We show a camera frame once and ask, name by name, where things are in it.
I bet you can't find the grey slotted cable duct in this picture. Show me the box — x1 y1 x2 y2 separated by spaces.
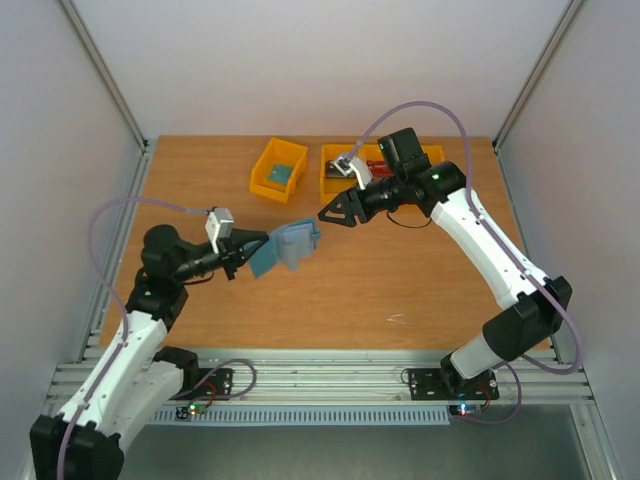
148 405 450 428

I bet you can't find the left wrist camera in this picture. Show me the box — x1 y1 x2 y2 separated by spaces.
205 207 234 255

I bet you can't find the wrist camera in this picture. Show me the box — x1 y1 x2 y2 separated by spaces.
205 207 234 255
332 154 373 190

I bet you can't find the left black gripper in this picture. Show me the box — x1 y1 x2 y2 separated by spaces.
173 228 269 283

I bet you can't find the black credit card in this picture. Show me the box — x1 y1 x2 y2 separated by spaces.
325 161 345 179

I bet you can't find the single yellow bin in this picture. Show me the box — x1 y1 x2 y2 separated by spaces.
249 137 308 204

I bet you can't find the purple cable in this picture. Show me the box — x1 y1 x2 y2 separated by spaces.
344 101 585 376
57 196 211 480

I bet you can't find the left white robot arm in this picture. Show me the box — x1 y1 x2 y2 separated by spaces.
29 224 269 479

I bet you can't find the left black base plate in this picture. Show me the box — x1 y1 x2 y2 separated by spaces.
171 367 234 401

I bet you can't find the yellow bin with red card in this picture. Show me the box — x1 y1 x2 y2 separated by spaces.
359 144 401 176

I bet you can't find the left aluminium frame post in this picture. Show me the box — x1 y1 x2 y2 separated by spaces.
58 0 150 154

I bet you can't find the blue card holder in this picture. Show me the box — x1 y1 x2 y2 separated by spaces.
249 218 321 279

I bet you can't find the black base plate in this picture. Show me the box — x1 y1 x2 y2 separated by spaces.
171 367 234 401
407 368 500 401

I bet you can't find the aluminium rail base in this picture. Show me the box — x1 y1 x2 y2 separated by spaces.
195 348 595 406

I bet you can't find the aluminium frame post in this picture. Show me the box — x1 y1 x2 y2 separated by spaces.
492 0 587 151
58 0 150 154

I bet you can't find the yellow bin with blue card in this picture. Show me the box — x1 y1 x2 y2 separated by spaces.
421 145 446 165

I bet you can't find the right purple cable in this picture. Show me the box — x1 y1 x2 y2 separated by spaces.
344 101 585 376

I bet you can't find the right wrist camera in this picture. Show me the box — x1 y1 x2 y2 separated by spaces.
332 154 373 190

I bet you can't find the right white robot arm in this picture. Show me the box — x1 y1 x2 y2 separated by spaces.
318 128 572 397

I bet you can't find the red card in bin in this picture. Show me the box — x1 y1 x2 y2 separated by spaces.
366 160 394 178

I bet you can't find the teal credit card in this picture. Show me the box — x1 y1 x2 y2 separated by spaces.
267 164 294 185

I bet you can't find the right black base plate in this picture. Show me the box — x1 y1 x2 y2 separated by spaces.
407 368 500 401

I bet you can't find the right aluminium frame post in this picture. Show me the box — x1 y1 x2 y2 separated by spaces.
492 0 587 151

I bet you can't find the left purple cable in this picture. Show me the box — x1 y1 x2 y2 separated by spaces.
57 196 211 480

